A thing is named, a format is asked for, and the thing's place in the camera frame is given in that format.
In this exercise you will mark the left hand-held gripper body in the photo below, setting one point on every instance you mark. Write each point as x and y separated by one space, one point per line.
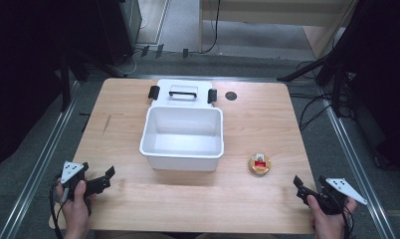
72 176

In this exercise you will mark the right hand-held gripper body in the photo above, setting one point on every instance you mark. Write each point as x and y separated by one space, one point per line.
337 195

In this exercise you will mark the round gold tin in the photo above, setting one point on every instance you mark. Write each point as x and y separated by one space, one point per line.
259 164

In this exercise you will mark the white plastic storage box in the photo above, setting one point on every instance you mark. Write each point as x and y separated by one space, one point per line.
183 139

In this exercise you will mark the person's right hand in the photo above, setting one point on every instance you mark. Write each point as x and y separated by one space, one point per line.
327 222

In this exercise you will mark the person's left hand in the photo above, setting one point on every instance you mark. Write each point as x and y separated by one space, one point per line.
76 209

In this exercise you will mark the black metal stand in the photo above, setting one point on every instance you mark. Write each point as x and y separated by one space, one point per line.
65 83

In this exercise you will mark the dark curtain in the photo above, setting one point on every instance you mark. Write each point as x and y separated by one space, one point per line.
387 83
22 83

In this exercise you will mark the black round table grommet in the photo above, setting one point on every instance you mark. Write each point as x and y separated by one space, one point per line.
231 96

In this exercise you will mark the black tripod stand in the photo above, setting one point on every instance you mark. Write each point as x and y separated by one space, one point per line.
334 63

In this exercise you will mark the dark computer cabinet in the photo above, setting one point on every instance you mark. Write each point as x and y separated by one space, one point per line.
118 30

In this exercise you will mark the light wooden furniture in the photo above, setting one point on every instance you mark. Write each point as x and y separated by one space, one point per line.
271 13

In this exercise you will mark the metal floor rail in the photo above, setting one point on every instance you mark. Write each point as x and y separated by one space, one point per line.
39 166
357 166

